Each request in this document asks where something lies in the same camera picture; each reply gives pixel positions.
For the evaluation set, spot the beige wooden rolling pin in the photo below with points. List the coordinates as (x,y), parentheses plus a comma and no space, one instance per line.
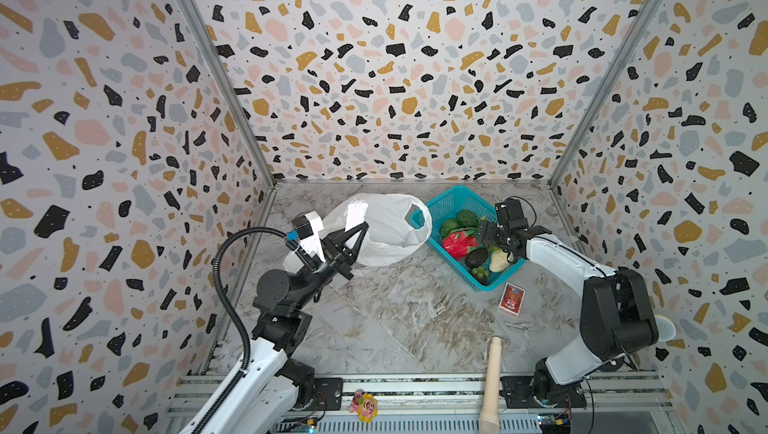
(489,421)

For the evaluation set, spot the dark green avocado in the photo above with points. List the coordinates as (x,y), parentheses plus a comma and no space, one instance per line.
(467,219)

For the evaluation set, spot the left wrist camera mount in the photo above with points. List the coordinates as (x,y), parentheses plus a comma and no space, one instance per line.
(304,238)

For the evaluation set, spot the teal plastic basket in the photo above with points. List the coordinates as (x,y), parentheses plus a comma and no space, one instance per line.
(454,217)

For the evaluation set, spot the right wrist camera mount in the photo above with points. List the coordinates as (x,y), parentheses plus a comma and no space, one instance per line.
(510,215)

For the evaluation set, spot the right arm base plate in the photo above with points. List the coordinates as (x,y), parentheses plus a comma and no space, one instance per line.
(530,392)

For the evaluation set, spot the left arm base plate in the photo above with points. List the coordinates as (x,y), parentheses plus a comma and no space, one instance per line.
(282,395)

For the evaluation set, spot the white mesh strainer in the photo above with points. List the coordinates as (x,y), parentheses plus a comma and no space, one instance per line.
(665,328)

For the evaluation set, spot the cream white fruit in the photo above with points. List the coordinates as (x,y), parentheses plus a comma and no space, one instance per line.
(499,261)

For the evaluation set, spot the green grapes bunch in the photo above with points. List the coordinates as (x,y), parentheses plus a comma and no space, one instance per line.
(481,274)

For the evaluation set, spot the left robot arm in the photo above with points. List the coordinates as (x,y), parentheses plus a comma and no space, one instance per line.
(267,383)

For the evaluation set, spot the pink yellow flower toy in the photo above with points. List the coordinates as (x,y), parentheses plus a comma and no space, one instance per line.
(364,405)

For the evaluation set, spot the green lime fruit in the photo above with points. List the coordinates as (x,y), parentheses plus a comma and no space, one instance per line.
(448,226)

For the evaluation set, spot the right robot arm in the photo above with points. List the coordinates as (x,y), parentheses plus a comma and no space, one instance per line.
(616,318)

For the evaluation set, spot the red card box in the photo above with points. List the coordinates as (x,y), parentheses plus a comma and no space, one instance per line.
(512,299)

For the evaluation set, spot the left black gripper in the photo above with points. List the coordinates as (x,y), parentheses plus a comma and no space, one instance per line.
(337,256)

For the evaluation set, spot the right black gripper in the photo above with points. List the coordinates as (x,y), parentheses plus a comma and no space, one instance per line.
(501,236)

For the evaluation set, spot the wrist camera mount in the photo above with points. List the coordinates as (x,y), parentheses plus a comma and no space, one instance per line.
(304,238)
(510,215)

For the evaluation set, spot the white plastic bag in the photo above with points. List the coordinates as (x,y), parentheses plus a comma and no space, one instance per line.
(390,237)

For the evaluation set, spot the red dragon fruit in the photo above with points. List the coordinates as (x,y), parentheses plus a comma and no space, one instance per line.
(459,244)

